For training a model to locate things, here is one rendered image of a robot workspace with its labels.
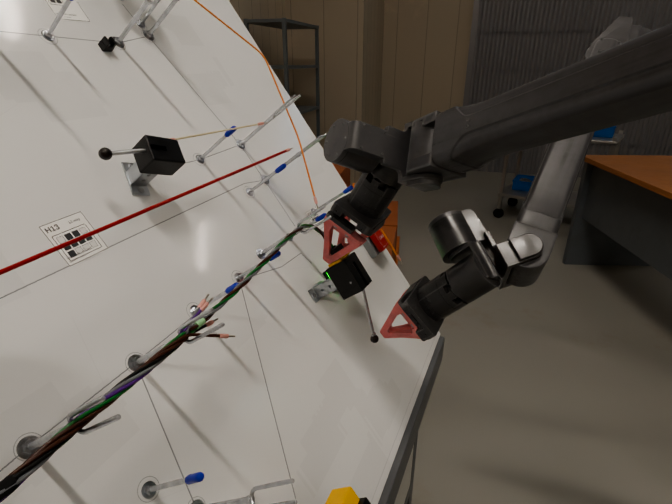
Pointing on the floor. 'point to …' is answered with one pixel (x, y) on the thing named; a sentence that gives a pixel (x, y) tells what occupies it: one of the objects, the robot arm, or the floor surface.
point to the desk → (623, 213)
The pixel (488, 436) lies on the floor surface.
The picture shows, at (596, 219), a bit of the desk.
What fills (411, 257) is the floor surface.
